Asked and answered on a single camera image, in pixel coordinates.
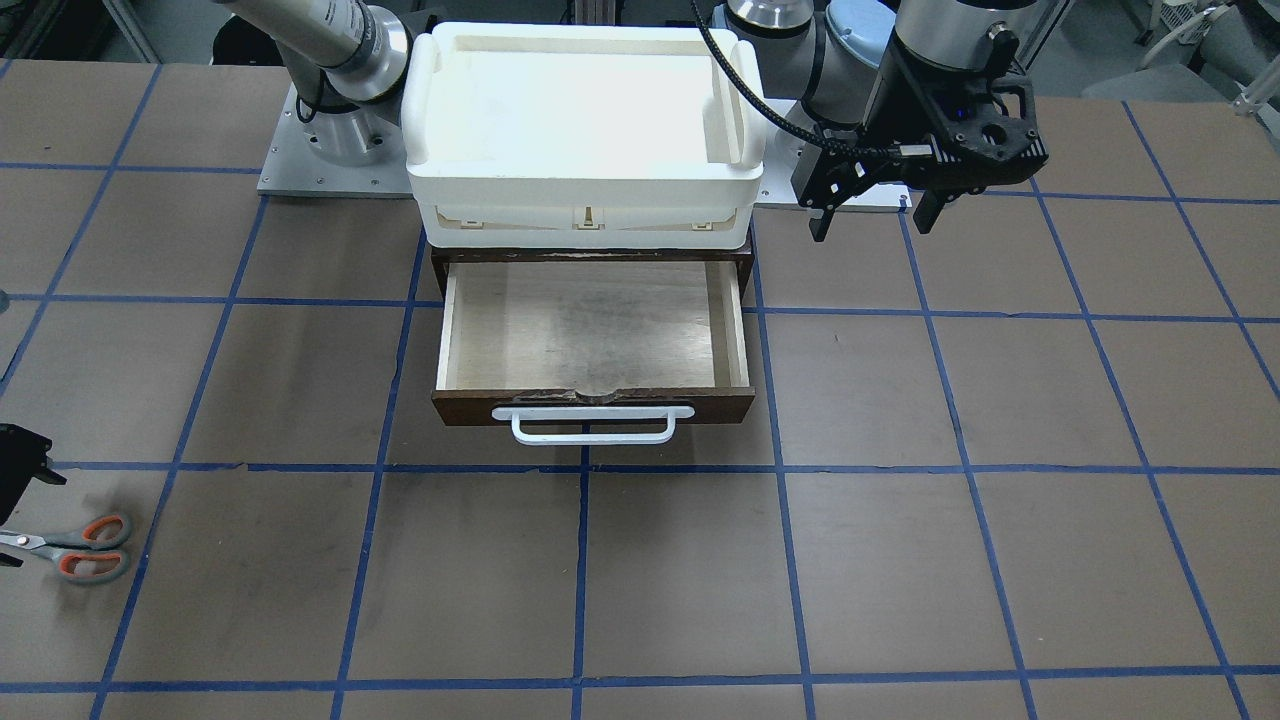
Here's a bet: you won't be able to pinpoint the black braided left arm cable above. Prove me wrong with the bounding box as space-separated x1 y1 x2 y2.
690 0 936 167

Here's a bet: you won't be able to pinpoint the white plastic tray bin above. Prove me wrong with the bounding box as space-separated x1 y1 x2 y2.
401 22 764 249

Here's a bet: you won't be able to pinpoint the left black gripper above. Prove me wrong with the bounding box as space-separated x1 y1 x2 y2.
792 42 1050 243

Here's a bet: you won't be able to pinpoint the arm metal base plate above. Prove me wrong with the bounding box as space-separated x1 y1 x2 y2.
748 108 913 213
257 86 412 199

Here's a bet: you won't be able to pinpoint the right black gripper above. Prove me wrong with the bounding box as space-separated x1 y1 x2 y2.
1 423 67 523

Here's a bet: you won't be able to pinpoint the grey orange scissors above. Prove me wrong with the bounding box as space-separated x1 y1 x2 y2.
1 512 133 585

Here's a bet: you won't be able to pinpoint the wooden drawer with white handle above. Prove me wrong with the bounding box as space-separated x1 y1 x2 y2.
431 259 756 445

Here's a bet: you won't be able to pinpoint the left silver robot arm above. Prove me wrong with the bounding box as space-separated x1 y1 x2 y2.
717 1 1050 242

